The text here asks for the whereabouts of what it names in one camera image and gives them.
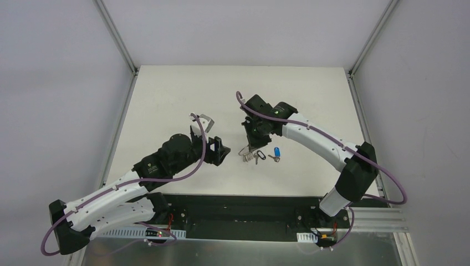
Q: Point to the left white cable duct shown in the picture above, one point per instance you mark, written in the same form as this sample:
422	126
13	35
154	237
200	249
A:
135	233

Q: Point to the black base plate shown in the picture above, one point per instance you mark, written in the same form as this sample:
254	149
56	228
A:
248	218

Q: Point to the right aluminium frame rail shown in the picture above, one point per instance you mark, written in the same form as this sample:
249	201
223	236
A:
364	85

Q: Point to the left aluminium frame rail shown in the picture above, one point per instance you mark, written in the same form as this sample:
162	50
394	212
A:
99	80

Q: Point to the white cable duct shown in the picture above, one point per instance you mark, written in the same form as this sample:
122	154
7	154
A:
135	233
307	238

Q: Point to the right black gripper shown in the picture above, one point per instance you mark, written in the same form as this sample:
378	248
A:
251	135

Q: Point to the front steel sheet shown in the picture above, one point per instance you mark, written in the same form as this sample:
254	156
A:
356	250

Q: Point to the silver key with blue tag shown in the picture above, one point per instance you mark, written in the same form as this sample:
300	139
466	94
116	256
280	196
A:
276	154

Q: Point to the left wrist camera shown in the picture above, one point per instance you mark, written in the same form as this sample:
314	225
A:
202	123

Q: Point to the right white cable duct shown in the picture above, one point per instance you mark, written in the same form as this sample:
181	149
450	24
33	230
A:
307	238

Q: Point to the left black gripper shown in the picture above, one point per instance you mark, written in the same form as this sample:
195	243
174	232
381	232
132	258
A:
213	151

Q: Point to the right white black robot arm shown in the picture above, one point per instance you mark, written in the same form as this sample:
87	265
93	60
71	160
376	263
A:
356	163

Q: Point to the aluminium frame rail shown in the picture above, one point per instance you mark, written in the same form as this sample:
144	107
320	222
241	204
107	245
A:
99	80
364	85

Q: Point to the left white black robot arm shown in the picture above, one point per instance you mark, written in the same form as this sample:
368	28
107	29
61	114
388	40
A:
132	197

